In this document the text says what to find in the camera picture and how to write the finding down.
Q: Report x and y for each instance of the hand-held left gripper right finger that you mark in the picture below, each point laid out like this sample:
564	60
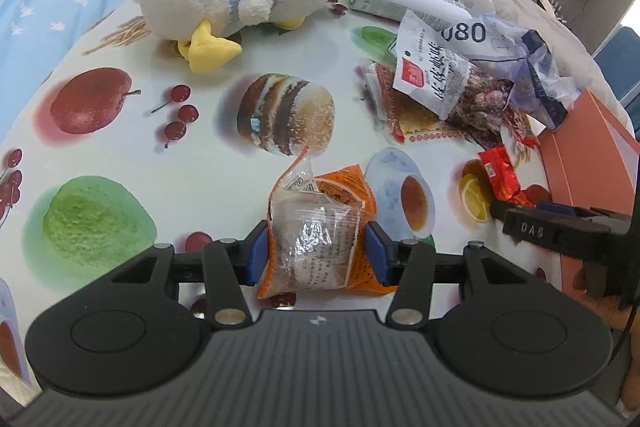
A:
377	252

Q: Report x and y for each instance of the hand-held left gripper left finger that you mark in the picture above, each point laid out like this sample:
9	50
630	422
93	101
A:
257	252

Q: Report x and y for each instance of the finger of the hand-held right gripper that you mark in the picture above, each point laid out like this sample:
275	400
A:
515	207

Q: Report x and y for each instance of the orange clear bread packet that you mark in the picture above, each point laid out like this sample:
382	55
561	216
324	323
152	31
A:
315	237

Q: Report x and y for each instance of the orange cardboard box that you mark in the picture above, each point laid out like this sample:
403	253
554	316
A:
585	152

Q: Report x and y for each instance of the person's right hand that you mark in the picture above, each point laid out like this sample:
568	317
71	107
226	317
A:
597	312

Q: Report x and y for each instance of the shiny red foil packet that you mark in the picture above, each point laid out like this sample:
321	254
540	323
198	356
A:
497	172

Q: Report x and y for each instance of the red and yellow bordered packet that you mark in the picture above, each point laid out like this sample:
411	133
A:
415	127

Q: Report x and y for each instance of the fruit print table mat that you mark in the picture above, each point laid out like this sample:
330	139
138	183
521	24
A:
150	167

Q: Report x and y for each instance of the clear blue plastic bag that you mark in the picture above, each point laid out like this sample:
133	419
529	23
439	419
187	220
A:
540	62

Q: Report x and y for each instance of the white packet with red label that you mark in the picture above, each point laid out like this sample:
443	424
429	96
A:
440	62

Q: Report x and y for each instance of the blue chair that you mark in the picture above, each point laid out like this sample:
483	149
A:
622	67

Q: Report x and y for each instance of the grey quilt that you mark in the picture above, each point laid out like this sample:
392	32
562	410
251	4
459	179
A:
575	32

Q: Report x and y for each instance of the light blue star bedsheet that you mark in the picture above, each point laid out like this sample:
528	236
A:
45	17

